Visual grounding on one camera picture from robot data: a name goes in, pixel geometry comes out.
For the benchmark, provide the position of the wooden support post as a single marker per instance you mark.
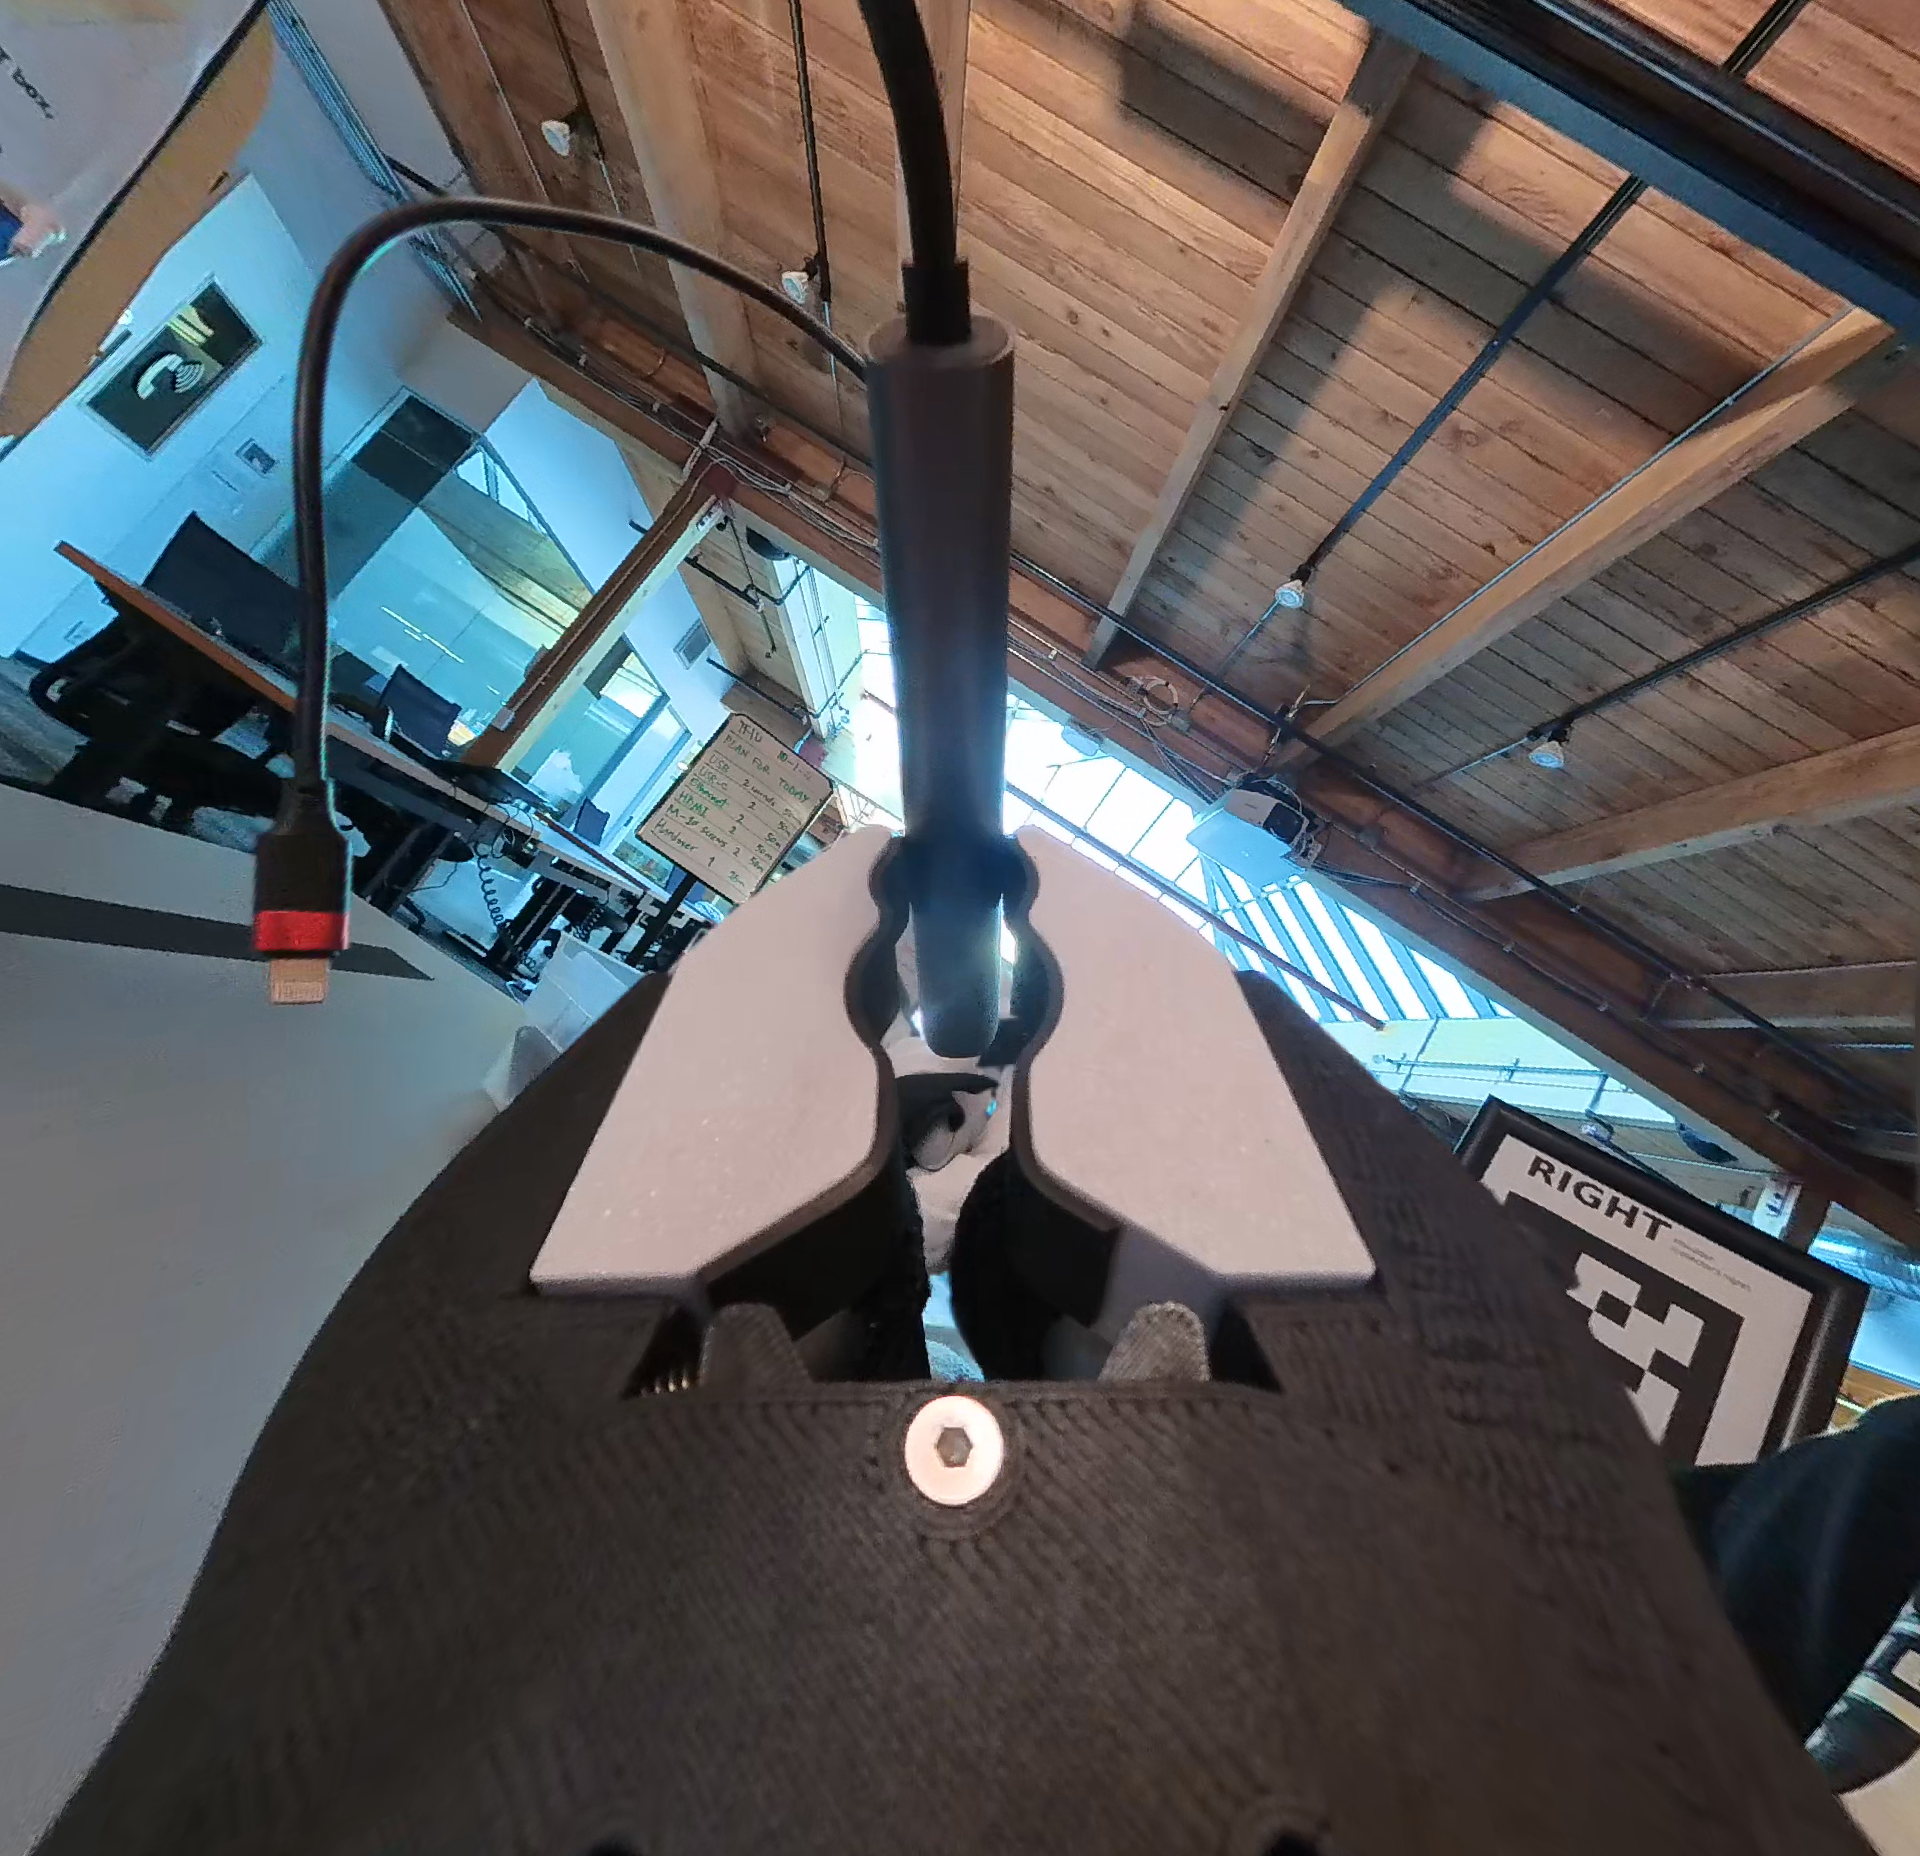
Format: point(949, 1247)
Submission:
point(600, 623)

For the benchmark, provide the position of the grey usb hub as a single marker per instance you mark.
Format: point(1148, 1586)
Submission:
point(947, 611)

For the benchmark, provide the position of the printed instruction sheet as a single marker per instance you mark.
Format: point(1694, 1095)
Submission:
point(106, 86)

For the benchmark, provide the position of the person's left hand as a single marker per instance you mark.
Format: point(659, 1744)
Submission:
point(949, 1136)

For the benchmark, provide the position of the framed marker sign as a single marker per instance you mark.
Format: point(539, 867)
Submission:
point(1723, 1289)

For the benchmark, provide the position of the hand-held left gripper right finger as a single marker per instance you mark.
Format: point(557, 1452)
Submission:
point(1190, 1102)

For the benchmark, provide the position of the small wall sign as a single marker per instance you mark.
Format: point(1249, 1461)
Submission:
point(262, 459)

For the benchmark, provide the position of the handwritten whiteboard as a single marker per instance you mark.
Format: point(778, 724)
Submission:
point(730, 810)

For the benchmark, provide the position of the dark printed sweatshirt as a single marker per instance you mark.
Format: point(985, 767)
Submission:
point(1799, 1555)

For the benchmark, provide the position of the white ceiling projector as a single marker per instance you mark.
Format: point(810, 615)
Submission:
point(1249, 827)

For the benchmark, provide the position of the wooden office desk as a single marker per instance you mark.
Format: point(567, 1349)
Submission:
point(193, 652)

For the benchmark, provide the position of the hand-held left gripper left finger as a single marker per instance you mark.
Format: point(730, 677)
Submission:
point(730, 1102)

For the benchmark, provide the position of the phone icon door window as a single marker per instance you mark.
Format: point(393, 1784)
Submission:
point(173, 361)

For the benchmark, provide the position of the black office chair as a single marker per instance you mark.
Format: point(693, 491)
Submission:
point(225, 591)
point(417, 705)

